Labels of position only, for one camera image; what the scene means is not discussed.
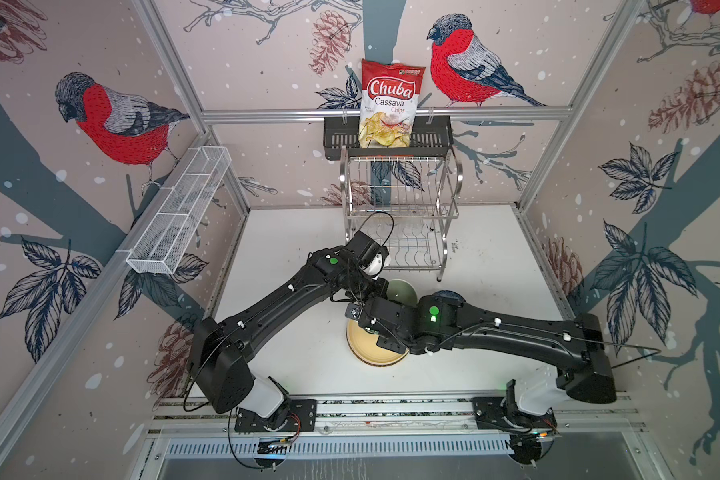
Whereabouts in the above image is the yellow plate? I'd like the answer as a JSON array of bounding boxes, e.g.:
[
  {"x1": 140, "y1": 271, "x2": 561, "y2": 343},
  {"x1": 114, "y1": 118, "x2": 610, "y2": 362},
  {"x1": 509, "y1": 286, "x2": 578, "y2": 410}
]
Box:
[{"x1": 346, "y1": 320, "x2": 408, "y2": 367}]

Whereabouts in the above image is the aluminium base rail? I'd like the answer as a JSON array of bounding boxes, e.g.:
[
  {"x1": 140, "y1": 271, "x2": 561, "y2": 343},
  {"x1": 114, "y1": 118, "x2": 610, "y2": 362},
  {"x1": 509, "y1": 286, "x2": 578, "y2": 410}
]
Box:
[{"x1": 138, "y1": 392, "x2": 645, "y2": 473}]

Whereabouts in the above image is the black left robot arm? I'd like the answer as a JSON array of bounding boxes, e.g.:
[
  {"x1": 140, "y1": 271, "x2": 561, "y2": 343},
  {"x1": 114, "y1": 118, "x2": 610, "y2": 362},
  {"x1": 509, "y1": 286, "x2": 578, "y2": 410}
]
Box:
[{"x1": 187, "y1": 232, "x2": 389, "y2": 418}]

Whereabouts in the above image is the black wall shelf basket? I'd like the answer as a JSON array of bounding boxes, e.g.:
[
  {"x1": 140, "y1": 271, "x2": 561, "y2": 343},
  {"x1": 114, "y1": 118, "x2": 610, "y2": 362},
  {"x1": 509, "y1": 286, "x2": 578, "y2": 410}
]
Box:
[{"x1": 323, "y1": 116, "x2": 453, "y2": 161}]

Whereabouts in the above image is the white wire mesh basket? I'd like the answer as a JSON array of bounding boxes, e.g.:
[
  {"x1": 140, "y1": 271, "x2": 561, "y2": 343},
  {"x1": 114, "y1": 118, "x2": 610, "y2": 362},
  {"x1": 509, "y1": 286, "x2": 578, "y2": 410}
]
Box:
[{"x1": 126, "y1": 146, "x2": 231, "y2": 275}]

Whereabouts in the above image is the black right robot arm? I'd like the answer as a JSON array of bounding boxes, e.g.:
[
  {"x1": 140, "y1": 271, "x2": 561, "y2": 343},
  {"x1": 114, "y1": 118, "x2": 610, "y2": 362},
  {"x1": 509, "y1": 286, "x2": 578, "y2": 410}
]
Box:
[{"x1": 345, "y1": 292, "x2": 617, "y2": 433}]

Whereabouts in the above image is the silver two-tier dish rack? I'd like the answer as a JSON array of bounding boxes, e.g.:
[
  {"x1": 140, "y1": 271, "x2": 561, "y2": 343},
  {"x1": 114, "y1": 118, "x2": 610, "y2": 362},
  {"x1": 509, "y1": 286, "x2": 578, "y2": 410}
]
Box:
[{"x1": 339, "y1": 147, "x2": 463, "y2": 281}]

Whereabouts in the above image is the red Chuba chips bag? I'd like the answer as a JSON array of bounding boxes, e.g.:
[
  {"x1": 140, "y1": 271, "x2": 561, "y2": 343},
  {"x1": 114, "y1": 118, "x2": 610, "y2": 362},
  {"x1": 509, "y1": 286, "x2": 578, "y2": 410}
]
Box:
[{"x1": 360, "y1": 60, "x2": 425, "y2": 126}]

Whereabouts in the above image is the light green bowl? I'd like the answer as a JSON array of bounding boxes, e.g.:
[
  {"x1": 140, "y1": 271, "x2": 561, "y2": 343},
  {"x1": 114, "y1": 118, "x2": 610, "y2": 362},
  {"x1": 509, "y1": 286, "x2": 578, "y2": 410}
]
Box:
[{"x1": 386, "y1": 279, "x2": 418, "y2": 307}]

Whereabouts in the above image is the horizontal aluminium frame bar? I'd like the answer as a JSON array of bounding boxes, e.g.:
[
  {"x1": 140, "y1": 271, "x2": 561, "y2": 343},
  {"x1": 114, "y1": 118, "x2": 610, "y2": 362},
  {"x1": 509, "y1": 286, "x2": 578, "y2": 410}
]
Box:
[{"x1": 201, "y1": 105, "x2": 575, "y2": 126}]

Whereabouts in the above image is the blue white patterned bowl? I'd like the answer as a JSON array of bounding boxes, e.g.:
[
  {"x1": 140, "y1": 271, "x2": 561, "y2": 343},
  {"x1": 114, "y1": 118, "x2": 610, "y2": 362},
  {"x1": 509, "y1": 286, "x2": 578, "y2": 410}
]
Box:
[{"x1": 434, "y1": 290, "x2": 465, "y2": 303}]

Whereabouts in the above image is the aluminium frame corner post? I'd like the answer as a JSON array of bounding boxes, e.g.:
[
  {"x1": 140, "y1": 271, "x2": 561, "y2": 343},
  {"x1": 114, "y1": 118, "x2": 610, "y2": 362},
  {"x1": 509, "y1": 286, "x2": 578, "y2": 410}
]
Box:
[{"x1": 130, "y1": 0, "x2": 253, "y2": 211}]

